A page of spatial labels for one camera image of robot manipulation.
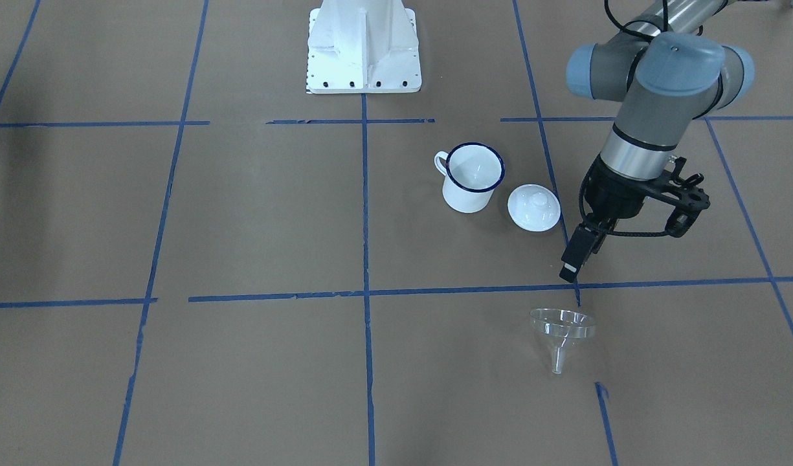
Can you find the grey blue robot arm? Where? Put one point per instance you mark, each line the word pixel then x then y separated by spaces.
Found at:
pixel 665 74

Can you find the white ceramic lid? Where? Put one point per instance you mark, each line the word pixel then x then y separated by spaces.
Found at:
pixel 534 208

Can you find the clear plastic funnel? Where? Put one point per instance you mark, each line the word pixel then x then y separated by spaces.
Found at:
pixel 561 330

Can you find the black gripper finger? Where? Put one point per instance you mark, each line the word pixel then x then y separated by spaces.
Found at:
pixel 576 253
pixel 601 230

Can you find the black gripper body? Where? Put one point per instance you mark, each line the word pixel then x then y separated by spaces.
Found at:
pixel 615 197

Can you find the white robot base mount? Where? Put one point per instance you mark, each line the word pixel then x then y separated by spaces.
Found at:
pixel 357 47

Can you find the white enamel mug blue rim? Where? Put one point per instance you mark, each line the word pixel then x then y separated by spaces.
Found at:
pixel 472 171

